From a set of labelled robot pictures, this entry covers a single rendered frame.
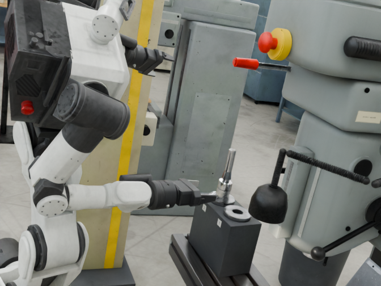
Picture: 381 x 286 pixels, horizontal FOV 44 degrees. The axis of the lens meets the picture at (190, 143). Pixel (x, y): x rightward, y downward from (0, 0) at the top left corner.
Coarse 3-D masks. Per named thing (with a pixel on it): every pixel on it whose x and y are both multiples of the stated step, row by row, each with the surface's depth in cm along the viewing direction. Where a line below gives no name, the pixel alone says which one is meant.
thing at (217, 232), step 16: (208, 208) 155; (224, 208) 151; (240, 208) 154; (192, 224) 164; (208, 224) 155; (224, 224) 147; (240, 224) 146; (256, 224) 148; (192, 240) 164; (208, 240) 155; (224, 240) 147; (240, 240) 148; (256, 240) 151; (208, 256) 155; (224, 256) 147; (240, 256) 150; (224, 272) 150; (240, 272) 153
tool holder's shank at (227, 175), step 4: (228, 152) 153; (232, 152) 152; (228, 156) 153; (232, 156) 153; (228, 160) 154; (232, 160) 154; (228, 164) 154; (232, 164) 154; (228, 168) 154; (224, 172) 156; (228, 172) 155; (224, 176) 155; (228, 176) 155; (224, 180) 156; (228, 180) 156
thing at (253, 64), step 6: (234, 60) 100; (240, 60) 99; (246, 60) 100; (252, 60) 100; (240, 66) 100; (246, 66) 100; (252, 66) 101; (258, 66) 101; (264, 66) 102; (270, 66) 103; (276, 66) 103; (282, 66) 104; (288, 66) 105
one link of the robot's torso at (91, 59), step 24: (24, 0) 117; (48, 0) 124; (24, 24) 112; (48, 24) 116; (72, 24) 120; (24, 48) 107; (48, 48) 111; (72, 48) 115; (96, 48) 119; (120, 48) 126; (24, 72) 112; (48, 72) 114; (72, 72) 112; (96, 72) 116; (120, 72) 119; (24, 96) 119; (48, 96) 115; (120, 96) 127; (24, 120) 129; (48, 120) 128
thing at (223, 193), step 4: (220, 184) 156; (220, 188) 156; (224, 188) 155; (228, 188) 156; (216, 192) 158; (220, 192) 156; (224, 192) 156; (228, 192) 157; (220, 196) 157; (224, 196) 156; (228, 196) 157
